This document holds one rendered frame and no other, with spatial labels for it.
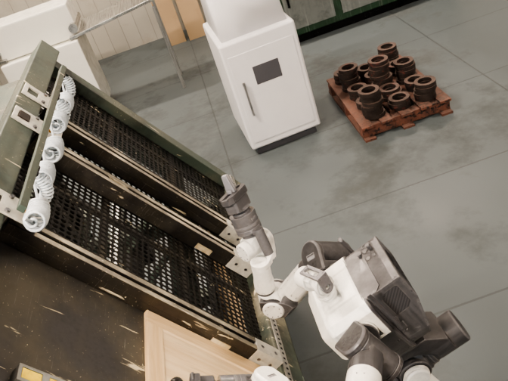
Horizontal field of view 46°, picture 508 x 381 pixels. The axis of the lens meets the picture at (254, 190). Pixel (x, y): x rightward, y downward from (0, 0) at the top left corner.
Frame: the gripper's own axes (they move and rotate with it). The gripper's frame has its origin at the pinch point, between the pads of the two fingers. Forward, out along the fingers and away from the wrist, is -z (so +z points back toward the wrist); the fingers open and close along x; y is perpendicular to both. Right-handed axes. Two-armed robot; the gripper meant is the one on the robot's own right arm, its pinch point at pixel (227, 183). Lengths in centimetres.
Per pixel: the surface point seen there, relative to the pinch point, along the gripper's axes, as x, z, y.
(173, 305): 24.4, 28.4, 22.8
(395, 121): -318, 89, 57
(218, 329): 16, 45, 18
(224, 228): -56, 40, 55
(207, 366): 30, 49, 16
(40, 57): -47, -63, 102
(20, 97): -5, -50, 76
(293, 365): -4, 78, 11
